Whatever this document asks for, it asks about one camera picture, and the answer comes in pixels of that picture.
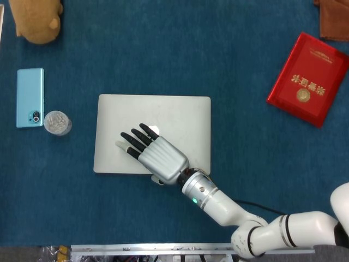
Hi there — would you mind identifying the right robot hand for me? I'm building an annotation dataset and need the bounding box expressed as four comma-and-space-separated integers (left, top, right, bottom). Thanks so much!
114, 123, 190, 186

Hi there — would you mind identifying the silver laptop with apple logo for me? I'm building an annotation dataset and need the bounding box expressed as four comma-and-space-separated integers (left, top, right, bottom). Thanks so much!
93, 93, 212, 177

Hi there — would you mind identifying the clear round plastic jar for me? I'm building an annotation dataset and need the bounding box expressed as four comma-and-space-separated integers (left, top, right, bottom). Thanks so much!
44, 110, 73, 136

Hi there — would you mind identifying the clear bag with yellow content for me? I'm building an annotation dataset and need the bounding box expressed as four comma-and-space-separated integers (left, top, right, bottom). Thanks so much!
38, 245, 72, 262

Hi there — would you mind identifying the light blue smartphone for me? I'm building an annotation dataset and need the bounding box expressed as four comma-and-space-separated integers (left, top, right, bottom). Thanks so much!
15, 68, 45, 128

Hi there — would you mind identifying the red certificate folder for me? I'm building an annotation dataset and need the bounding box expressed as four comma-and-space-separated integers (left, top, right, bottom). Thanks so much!
266, 32, 349, 128

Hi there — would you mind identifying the brown plush toy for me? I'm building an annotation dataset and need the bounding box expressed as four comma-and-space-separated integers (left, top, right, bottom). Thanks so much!
8, 0, 64, 45

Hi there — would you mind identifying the brown cloth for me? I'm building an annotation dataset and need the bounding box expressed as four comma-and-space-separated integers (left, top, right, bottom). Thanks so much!
312, 0, 349, 42

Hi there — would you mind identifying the aluminium rail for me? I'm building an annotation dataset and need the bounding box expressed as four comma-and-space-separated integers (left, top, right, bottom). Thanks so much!
70, 242, 316, 256

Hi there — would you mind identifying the cable bundle under rail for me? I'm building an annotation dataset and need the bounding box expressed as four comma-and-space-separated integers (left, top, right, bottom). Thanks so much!
113, 254, 238, 262

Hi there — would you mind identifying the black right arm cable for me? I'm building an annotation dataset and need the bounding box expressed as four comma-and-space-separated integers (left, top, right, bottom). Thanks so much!
234, 200, 287, 215

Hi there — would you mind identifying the white board with metal frame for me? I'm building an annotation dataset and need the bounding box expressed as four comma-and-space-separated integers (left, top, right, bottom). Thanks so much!
0, 4, 5, 46

